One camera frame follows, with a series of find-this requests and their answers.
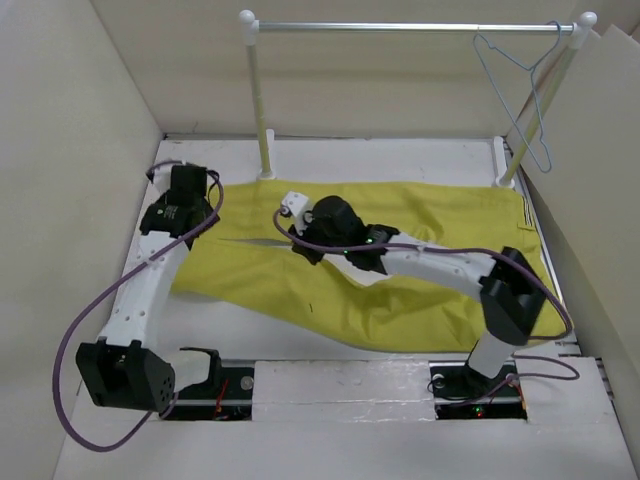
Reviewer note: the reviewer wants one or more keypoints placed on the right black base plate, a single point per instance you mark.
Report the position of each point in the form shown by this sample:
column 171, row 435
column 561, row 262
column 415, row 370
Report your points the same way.
column 461, row 394

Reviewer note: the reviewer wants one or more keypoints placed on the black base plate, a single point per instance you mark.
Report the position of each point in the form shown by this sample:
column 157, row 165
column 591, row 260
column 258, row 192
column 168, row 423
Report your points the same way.
column 230, row 399
column 461, row 394

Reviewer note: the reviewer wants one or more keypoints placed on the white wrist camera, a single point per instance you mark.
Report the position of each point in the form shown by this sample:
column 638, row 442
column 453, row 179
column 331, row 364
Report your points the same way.
column 159, row 175
column 298, row 208

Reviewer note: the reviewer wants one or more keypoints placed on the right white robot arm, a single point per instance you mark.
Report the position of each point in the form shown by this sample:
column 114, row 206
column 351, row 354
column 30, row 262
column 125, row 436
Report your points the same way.
column 504, row 284

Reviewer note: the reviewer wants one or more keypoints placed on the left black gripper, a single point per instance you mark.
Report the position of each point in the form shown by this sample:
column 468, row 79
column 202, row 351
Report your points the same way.
column 205, row 208

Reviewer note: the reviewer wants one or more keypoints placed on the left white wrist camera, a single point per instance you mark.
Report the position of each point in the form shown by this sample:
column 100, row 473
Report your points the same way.
column 159, row 175

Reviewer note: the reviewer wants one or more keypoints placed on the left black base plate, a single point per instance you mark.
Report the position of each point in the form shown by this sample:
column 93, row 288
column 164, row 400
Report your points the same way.
column 230, row 399

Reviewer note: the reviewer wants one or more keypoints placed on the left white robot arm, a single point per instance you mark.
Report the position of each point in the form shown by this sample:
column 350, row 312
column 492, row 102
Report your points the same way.
column 122, row 368

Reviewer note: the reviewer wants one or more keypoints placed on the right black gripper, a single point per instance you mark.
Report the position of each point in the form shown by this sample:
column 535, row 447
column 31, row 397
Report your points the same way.
column 310, row 220

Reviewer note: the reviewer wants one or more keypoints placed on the yellow trousers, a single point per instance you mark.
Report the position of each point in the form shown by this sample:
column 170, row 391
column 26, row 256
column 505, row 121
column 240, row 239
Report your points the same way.
column 240, row 261

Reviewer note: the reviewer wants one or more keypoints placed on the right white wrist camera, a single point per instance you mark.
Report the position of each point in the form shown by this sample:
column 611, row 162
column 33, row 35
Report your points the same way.
column 298, row 208

